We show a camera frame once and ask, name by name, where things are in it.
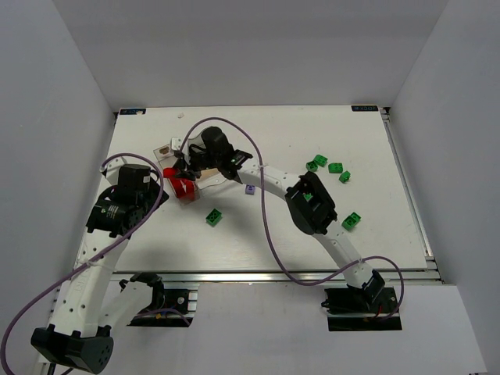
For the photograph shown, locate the red lego brick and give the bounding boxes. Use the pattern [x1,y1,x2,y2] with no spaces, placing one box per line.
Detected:
[169,178,195,201]

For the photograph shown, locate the red rounded lego piece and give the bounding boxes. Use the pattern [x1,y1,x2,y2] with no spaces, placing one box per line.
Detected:
[162,167,178,179]

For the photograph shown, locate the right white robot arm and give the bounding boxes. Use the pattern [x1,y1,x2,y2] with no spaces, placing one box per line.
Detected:
[173,127,384,305]

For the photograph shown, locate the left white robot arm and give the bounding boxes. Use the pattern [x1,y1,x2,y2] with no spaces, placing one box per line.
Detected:
[30,159,168,374]

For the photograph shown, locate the purple lego brick left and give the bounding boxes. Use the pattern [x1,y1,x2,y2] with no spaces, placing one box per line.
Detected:
[245,184,255,195]

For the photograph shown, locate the blue label sticker left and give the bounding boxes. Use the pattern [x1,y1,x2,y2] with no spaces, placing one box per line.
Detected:
[119,108,146,116]

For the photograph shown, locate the blue label sticker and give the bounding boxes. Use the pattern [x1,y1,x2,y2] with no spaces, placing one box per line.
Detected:
[119,108,146,116]
[351,105,379,112]

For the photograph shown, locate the small green lego brick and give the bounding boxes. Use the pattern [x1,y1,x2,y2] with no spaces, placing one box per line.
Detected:
[339,170,351,184]

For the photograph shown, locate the blue label sticker right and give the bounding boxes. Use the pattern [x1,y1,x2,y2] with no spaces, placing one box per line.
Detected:
[351,105,379,112]

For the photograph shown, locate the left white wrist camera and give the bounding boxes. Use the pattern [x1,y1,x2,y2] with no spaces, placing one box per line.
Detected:
[99,157,127,185]

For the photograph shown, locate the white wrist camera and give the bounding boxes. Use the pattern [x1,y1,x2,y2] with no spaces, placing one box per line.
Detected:
[170,137,186,158]
[99,157,127,185]

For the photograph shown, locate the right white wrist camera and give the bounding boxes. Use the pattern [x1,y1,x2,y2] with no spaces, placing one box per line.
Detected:
[170,137,186,158]

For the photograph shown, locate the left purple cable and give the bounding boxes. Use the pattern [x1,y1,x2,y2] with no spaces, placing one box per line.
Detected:
[0,153,164,375]

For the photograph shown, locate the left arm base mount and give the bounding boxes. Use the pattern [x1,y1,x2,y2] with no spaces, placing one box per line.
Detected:
[119,272,198,327]

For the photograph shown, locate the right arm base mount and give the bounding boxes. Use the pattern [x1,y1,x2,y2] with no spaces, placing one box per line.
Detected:
[321,287,402,333]

